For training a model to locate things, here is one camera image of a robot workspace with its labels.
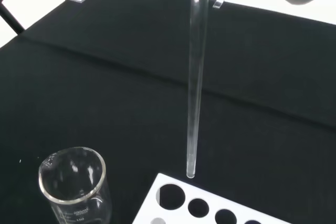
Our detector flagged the white test tube rack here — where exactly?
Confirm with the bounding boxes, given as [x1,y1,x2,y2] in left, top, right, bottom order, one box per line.
[130,173,291,224]

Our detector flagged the black cloth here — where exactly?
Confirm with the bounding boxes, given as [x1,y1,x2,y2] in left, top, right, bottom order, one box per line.
[0,0,336,224]

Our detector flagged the black tripod leg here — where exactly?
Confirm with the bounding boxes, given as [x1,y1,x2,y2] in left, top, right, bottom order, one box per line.
[0,0,26,35]

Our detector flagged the clear glass beaker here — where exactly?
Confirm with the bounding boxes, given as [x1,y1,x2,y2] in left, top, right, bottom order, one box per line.
[38,146,114,224]

